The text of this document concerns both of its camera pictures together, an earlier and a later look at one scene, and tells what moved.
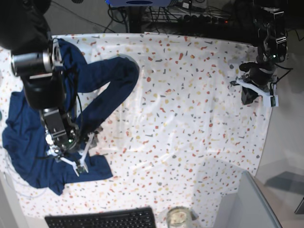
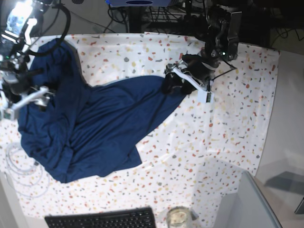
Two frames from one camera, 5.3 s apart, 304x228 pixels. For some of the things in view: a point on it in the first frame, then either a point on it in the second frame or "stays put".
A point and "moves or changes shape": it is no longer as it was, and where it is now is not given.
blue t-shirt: x=97 y=89 moves or changes shape
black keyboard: x=137 y=218 stays put
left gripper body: x=66 y=138 → x=18 y=81
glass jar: x=179 y=217 stays put
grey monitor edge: x=249 y=208 stays put
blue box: x=138 y=3 stays put
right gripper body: x=259 y=74 → x=199 y=67
